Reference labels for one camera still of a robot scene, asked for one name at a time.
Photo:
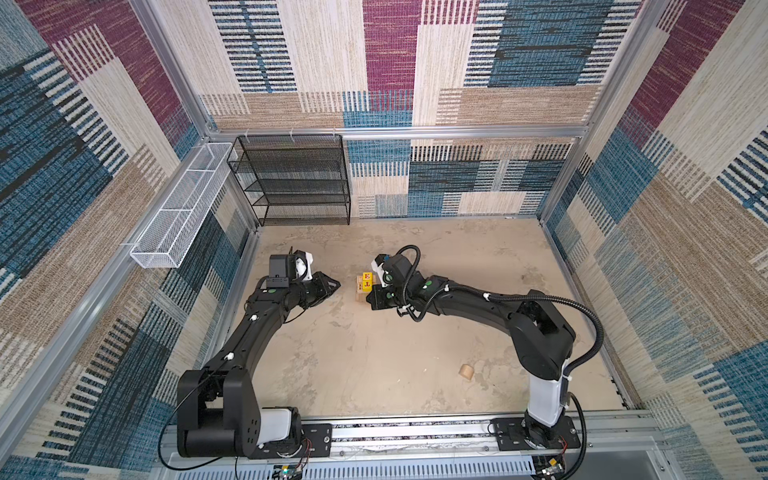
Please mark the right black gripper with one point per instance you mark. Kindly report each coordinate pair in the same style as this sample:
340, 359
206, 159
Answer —
377, 302

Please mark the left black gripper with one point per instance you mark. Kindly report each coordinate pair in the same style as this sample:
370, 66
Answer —
323, 289

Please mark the small wood cylinder block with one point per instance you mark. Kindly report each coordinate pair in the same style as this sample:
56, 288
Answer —
467, 371

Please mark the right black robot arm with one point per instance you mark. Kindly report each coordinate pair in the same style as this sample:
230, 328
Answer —
542, 338

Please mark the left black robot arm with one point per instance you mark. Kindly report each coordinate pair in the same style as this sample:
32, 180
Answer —
218, 414

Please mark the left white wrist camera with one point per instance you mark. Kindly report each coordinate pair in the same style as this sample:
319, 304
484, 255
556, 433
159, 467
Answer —
302, 263

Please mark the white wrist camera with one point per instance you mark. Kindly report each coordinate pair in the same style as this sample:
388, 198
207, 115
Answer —
302, 263
377, 265

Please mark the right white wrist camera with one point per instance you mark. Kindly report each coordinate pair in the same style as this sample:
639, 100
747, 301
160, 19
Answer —
377, 265

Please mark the black wire shelf rack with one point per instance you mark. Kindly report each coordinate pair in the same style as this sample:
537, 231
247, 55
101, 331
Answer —
294, 180

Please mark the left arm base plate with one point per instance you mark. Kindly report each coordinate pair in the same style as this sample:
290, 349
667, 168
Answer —
308, 440

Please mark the white wire mesh basket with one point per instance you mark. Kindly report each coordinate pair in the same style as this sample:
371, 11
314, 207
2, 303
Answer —
165, 242

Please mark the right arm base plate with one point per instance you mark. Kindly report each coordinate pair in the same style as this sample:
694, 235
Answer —
510, 433

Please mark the aluminium front rail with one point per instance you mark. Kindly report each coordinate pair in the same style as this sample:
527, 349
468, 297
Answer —
615, 445

